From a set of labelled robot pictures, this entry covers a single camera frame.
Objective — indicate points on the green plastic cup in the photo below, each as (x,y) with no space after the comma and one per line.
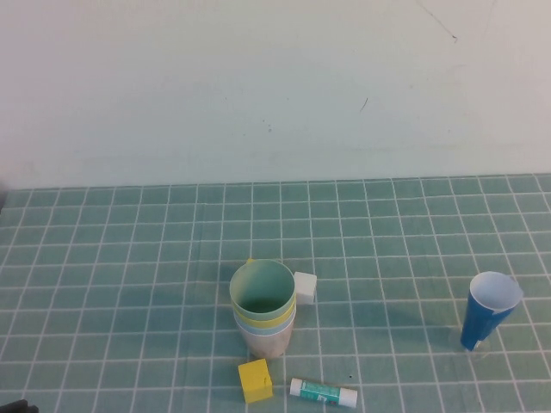
(258,284)

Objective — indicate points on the yellow plastic cup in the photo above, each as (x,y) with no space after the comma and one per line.
(284,319)

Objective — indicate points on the green grid tablecloth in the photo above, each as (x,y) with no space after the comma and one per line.
(129,258)

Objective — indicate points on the white wooden block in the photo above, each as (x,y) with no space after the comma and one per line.
(306,287)

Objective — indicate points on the blue paper cone cup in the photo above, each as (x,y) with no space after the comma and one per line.
(475,320)

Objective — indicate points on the pink plastic cup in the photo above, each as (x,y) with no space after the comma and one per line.
(267,344)

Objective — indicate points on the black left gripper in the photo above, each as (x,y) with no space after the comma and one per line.
(17,407)

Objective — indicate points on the green white glue stick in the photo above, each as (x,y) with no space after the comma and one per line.
(323,390)

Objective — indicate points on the light blue plastic cup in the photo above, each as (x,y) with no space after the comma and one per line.
(282,328)

